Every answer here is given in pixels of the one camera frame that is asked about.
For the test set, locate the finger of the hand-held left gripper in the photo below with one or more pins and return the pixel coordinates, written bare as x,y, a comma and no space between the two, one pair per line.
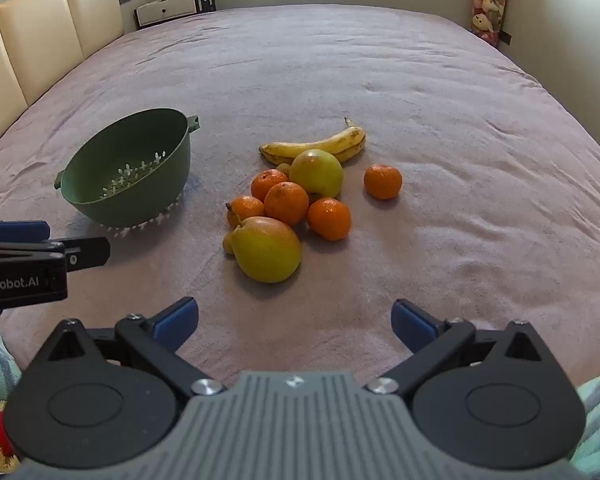
87,252
17,231

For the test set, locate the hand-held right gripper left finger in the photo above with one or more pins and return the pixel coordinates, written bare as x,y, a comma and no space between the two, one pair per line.
177,317

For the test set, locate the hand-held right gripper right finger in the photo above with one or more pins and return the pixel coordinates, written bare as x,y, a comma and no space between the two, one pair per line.
410,321

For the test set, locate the small yellow fruit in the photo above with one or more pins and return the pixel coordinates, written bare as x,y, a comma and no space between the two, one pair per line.
227,243
282,167

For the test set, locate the green plastic colander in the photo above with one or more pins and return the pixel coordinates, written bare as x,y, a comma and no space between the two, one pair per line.
130,150

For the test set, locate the large yellow-green apple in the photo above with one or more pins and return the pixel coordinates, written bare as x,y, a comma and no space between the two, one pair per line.
267,252

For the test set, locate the orange mandarin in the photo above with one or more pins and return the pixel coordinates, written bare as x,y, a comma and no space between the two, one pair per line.
382,181
267,182
286,204
329,218
244,209

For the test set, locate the green apple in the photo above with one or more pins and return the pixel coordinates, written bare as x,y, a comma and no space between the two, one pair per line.
316,174

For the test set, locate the yellow spotted banana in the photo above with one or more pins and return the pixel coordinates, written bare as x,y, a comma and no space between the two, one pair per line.
330,145

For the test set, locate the cream padded headboard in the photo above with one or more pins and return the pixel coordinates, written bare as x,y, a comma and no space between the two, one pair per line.
35,45

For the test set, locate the white nightstand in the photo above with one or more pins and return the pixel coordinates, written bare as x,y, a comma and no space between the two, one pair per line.
170,9

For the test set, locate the hanging plush toy organizer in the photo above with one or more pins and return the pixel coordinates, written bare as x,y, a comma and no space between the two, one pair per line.
489,0

